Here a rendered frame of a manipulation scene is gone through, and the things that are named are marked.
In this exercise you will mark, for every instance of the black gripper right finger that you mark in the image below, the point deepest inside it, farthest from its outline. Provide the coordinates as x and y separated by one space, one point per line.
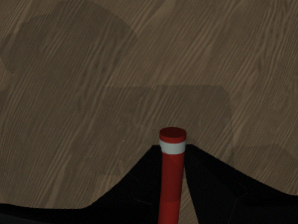
222 195

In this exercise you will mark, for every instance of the dark red peg with white band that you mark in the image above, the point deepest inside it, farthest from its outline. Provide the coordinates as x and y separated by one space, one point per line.
172 141

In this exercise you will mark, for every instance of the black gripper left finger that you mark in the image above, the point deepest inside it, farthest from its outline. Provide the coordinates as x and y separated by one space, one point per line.
133 200

